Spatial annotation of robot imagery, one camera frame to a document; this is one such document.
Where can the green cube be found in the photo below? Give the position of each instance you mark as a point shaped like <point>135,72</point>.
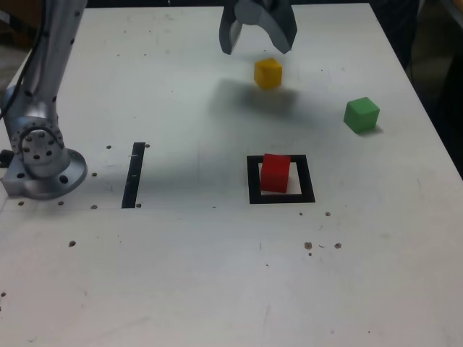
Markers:
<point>361,115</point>

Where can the yellow cube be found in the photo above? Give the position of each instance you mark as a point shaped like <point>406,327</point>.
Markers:
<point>267,74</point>

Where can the black tape strip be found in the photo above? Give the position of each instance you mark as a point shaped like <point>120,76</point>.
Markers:
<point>133,177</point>

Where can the black tape square outline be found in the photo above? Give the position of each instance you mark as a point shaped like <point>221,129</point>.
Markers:
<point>307,180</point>

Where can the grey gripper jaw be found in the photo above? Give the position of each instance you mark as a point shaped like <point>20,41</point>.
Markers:
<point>228,32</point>
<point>278,25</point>

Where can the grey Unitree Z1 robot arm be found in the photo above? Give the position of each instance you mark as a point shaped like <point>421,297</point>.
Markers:
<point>47,72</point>

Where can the red cube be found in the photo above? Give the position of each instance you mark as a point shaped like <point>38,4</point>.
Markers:
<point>275,173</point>

